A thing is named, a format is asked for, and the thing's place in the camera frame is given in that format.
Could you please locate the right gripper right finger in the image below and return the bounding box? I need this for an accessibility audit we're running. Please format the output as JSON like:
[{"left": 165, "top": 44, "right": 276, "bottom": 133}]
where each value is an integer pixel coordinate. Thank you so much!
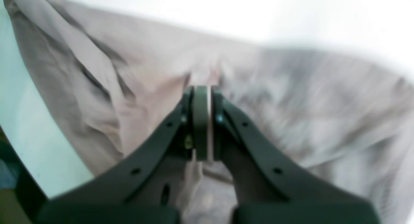
[{"left": 211, "top": 86, "right": 380, "bottom": 224}]

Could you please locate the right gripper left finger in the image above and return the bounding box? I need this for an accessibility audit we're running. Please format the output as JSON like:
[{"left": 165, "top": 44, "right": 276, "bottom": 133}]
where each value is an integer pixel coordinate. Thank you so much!
[{"left": 35, "top": 86, "right": 209, "bottom": 224}]

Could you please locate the mauve t-shirt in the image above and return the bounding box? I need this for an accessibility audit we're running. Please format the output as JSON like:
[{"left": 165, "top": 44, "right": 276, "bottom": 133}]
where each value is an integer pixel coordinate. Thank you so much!
[{"left": 4, "top": 0, "right": 413, "bottom": 224}]

